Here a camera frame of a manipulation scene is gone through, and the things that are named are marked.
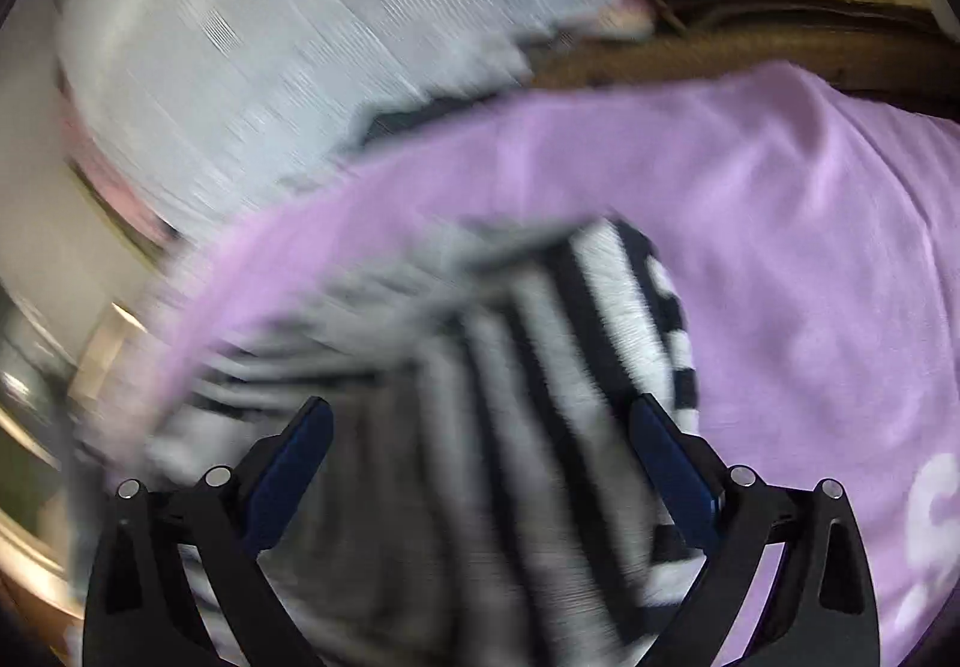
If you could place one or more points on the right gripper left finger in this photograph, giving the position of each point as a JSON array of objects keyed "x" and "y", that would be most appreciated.
[{"x": 139, "y": 608}]

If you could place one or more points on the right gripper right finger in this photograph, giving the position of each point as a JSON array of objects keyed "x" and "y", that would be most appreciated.
[{"x": 821, "y": 609}]

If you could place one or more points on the black white striped sweater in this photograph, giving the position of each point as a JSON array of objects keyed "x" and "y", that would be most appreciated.
[{"x": 480, "y": 503}]

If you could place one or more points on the lilac printed bed sheet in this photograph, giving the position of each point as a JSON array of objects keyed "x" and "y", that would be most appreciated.
[{"x": 812, "y": 239}]

